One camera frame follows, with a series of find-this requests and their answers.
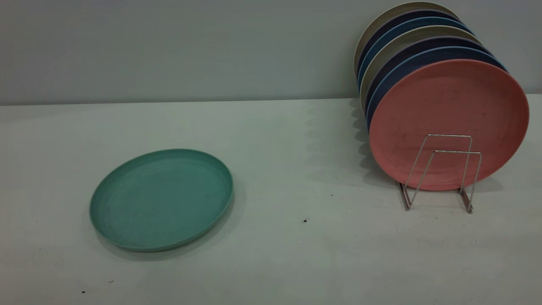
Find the beige round plate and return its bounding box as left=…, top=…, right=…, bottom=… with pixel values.
left=359, top=25, right=483, bottom=111
left=353, top=1, right=460, bottom=77

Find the green round plate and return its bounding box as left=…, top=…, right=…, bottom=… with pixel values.
left=89, top=148, right=234, bottom=253

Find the metal wire plate rack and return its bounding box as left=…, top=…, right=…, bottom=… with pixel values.
left=397, top=134, right=483, bottom=214

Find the pink round plate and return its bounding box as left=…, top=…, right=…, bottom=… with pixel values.
left=368, top=59, right=530, bottom=191

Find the dark purple round plate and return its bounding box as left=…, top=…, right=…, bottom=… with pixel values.
left=363, top=36, right=494, bottom=113
left=356, top=9, right=462, bottom=79

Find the teal blue round plate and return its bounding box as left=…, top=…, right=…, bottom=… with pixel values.
left=357, top=16, right=474, bottom=92

